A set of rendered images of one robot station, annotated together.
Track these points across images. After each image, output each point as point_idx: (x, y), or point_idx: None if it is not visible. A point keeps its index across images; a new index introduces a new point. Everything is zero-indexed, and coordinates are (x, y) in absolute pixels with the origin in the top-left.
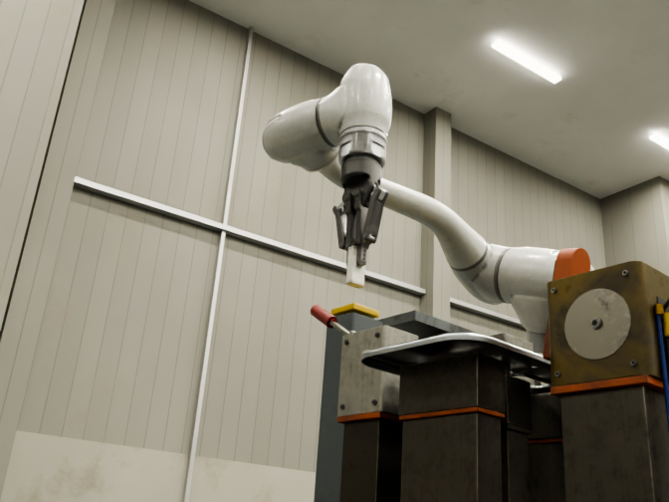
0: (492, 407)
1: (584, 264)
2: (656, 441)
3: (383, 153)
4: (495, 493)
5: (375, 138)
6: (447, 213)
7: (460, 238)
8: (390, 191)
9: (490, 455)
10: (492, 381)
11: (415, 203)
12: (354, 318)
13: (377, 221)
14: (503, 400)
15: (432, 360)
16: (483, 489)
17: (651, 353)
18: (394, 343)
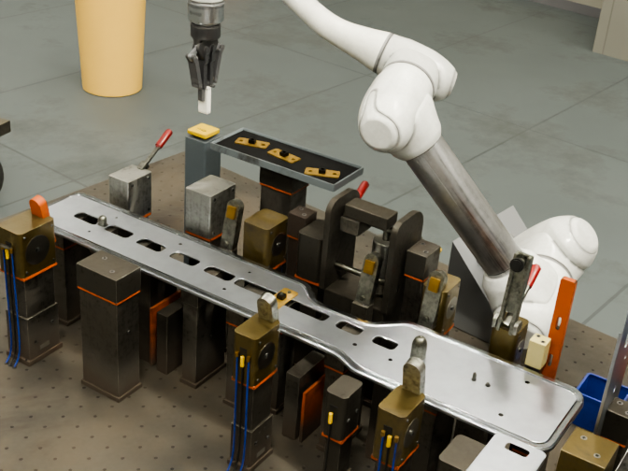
0: (56, 245)
1: (36, 206)
2: (9, 291)
3: (200, 20)
4: (61, 276)
5: (192, 10)
6: (324, 32)
7: (346, 51)
8: (292, 7)
9: (58, 262)
10: (55, 235)
11: (305, 21)
12: (185, 139)
13: (195, 76)
14: (62, 243)
15: (84, 207)
16: (55, 273)
17: (1, 262)
18: (113, 184)
